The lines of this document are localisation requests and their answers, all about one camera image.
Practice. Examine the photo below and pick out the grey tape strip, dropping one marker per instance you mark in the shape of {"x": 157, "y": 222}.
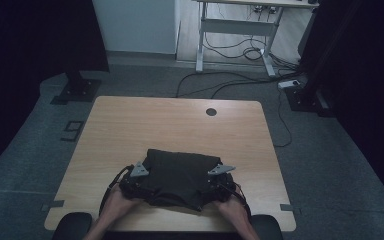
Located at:
{"x": 52, "y": 205}
{"x": 290, "y": 208}

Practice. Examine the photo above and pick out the white power strip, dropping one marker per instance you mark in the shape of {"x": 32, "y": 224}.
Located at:
{"x": 288, "y": 83}

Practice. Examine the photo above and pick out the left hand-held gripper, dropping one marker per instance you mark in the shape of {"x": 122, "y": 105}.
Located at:
{"x": 131, "y": 185}

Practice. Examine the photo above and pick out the black chair armrest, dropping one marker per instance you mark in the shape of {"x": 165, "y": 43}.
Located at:
{"x": 71, "y": 226}
{"x": 268, "y": 228}

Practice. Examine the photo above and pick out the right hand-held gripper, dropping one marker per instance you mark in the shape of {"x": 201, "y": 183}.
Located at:
{"x": 221, "y": 186}

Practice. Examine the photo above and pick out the black round table grommet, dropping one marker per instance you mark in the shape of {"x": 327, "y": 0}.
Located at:
{"x": 211, "y": 112}

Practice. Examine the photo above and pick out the black stand base with post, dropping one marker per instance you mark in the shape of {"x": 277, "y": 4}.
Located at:
{"x": 310, "y": 98}

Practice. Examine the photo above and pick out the dark curtain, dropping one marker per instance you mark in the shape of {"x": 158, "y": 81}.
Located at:
{"x": 373, "y": 83}
{"x": 30, "y": 50}

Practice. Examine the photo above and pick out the dark pleated skirt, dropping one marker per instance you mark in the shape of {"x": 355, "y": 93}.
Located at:
{"x": 180, "y": 176}

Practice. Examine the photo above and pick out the white metal-frame desk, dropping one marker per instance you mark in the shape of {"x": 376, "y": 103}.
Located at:
{"x": 236, "y": 26}

